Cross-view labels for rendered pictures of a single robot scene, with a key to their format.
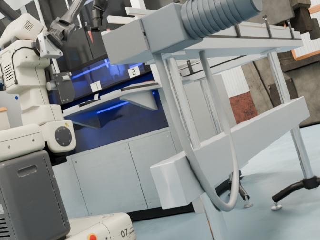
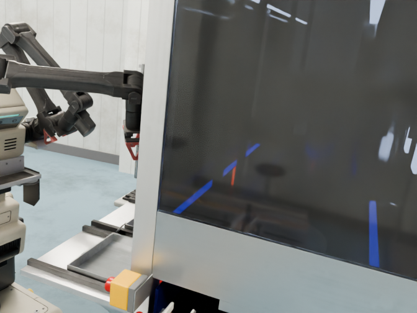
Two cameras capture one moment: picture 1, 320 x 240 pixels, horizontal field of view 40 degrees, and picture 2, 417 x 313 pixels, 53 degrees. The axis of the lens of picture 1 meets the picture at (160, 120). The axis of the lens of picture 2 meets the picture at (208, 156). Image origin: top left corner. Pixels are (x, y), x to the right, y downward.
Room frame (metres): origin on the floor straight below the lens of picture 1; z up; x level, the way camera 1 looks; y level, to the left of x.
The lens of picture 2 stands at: (2.78, -1.11, 1.66)
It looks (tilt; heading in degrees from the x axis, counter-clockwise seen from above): 16 degrees down; 78
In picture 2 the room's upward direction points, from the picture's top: 7 degrees clockwise
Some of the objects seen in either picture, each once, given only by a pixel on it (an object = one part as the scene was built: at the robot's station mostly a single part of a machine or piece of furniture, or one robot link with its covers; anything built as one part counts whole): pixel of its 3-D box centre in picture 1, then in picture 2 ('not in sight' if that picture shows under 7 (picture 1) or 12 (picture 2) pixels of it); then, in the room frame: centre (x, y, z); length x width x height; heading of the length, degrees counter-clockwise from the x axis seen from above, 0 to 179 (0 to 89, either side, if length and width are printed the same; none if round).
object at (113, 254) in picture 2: (131, 90); (134, 265); (2.84, 0.12, 0.90); 0.34 x 0.26 x 0.04; 149
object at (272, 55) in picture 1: (291, 119); not in sight; (2.30, -0.67, 0.46); 0.09 x 0.09 x 0.77; 59
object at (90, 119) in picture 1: (81, 123); not in sight; (2.99, 0.52, 0.80); 0.34 x 0.03 x 0.13; 149
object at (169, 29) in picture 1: (200, 10); not in sight; (1.10, -0.18, 0.90); 0.28 x 0.12 x 0.14; 59
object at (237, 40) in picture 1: (240, 35); not in sight; (1.95, -0.46, 0.92); 1.90 x 0.15 x 0.16; 149
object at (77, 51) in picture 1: (58, 31); not in sight; (3.21, 0.52, 1.51); 0.47 x 0.01 x 0.59; 59
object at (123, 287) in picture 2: not in sight; (128, 290); (2.81, -0.16, 1.00); 0.08 x 0.07 x 0.07; 149
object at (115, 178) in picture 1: (108, 162); not in sight; (3.78, 0.53, 0.44); 2.06 x 1.00 x 0.88; 59
